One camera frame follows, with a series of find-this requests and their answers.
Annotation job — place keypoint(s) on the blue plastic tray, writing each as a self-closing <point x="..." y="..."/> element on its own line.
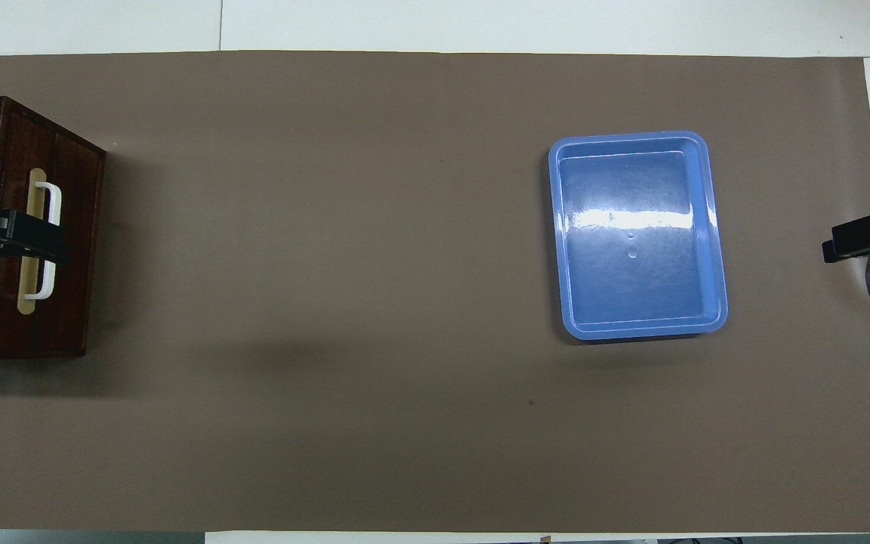
<point x="631" y="272"/>

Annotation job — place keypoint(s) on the brown table mat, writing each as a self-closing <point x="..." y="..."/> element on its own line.
<point x="367" y="302"/>

